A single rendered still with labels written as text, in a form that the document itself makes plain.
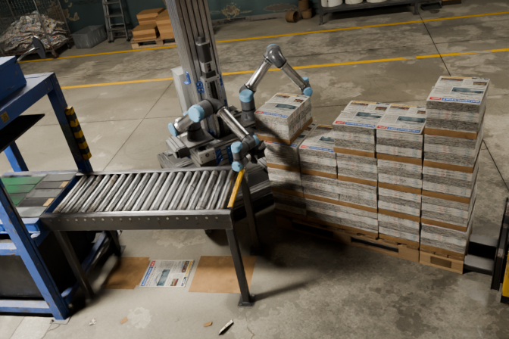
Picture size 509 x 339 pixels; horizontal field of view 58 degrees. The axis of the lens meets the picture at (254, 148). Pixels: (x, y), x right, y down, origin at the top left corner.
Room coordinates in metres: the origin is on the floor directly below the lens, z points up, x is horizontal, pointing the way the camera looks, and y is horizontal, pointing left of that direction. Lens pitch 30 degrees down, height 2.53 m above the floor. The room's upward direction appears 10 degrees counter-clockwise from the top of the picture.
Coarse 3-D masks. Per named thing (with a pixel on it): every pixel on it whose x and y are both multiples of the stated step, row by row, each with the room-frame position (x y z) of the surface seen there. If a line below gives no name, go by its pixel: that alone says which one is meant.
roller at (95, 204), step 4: (112, 176) 2.97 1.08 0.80; (116, 176) 2.96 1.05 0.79; (112, 180) 2.91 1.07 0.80; (116, 180) 2.94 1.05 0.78; (108, 184) 2.87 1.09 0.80; (112, 184) 2.88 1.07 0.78; (104, 188) 2.81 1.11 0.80; (108, 188) 2.82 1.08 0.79; (104, 192) 2.77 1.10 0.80; (100, 196) 2.73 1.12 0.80; (104, 196) 2.74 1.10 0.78; (96, 200) 2.68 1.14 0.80; (100, 200) 2.69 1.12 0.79; (92, 204) 2.63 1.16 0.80; (96, 204) 2.64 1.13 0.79; (92, 208) 2.60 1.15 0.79; (96, 208) 2.62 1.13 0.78
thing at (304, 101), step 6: (276, 96) 3.28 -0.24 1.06; (282, 96) 3.27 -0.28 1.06; (288, 96) 3.25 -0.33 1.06; (294, 96) 3.23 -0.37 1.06; (300, 96) 3.21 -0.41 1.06; (306, 96) 3.20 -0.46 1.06; (288, 102) 3.14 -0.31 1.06; (294, 102) 3.13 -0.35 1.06; (300, 102) 3.11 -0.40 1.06; (306, 102) 3.13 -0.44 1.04; (306, 108) 3.13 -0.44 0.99; (306, 114) 3.13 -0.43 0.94; (306, 120) 3.12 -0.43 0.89
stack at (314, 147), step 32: (320, 128) 3.08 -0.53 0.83; (288, 160) 2.92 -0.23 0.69; (320, 160) 2.77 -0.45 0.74; (352, 160) 2.63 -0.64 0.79; (384, 160) 2.50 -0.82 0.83; (320, 192) 2.78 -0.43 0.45; (352, 192) 2.62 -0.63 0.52; (384, 192) 2.50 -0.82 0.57; (288, 224) 2.96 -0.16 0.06; (320, 224) 2.81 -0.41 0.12; (352, 224) 2.64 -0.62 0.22; (384, 224) 2.50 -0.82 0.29; (416, 224) 2.37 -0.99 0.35; (416, 256) 2.37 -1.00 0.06
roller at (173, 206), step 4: (188, 172) 2.84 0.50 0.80; (188, 176) 2.78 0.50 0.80; (184, 180) 2.73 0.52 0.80; (188, 180) 2.74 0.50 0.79; (180, 184) 2.71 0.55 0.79; (184, 184) 2.69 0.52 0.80; (188, 184) 2.72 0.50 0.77; (180, 188) 2.64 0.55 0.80; (184, 188) 2.65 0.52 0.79; (176, 192) 2.60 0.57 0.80; (180, 192) 2.60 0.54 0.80; (184, 192) 2.63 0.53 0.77; (176, 196) 2.56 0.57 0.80; (180, 196) 2.57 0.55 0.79; (176, 200) 2.52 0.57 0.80; (180, 200) 2.55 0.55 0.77; (172, 204) 2.47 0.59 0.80; (176, 204) 2.48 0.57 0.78; (168, 208) 2.44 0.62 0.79; (172, 208) 2.43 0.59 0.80; (176, 208) 2.47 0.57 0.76
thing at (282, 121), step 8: (264, 104) 3.18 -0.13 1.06; (256, 112) 3.07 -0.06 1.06; (264, 112) 3.04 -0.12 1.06; (272, 112) 3.02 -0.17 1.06; (280, 112) 3.00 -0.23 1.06; (288, 112) 2.98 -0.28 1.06; (296, 112) 3.01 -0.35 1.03; (256, 120) 3.07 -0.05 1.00; (264, 120) 3.01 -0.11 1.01; (272, 120) 2.97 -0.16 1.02; (280, 120) 2.93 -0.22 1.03; (288, 120) 2.90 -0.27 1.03; (296, 120) 3.00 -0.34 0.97; (256, 128) 3.07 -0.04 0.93; (264, 128) 3.03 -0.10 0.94; (272, 128) 2.99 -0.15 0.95; (280, 128) 2.94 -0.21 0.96; (288, 128) 2.90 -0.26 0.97; (296, 128) 3.00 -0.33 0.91; (272, 136) 2.99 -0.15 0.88; (280, 136) 2.95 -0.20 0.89; (288, 136) 2.91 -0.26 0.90
